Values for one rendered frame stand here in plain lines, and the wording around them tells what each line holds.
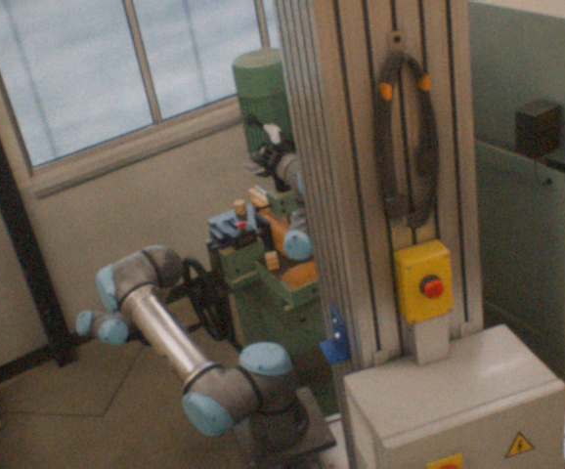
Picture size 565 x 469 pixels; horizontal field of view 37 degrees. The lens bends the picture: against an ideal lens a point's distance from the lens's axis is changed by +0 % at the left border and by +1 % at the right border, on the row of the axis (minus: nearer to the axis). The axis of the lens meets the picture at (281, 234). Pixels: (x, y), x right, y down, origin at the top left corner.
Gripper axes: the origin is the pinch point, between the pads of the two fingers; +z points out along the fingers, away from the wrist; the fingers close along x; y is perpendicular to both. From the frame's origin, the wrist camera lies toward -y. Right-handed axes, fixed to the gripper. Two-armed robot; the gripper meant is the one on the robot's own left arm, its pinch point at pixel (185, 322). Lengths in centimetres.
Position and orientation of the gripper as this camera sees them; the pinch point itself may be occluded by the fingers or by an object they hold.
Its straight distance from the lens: 274.1
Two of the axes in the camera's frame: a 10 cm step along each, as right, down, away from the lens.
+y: -3.0, 9.2, 2.5
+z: 8.2, 1.1, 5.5
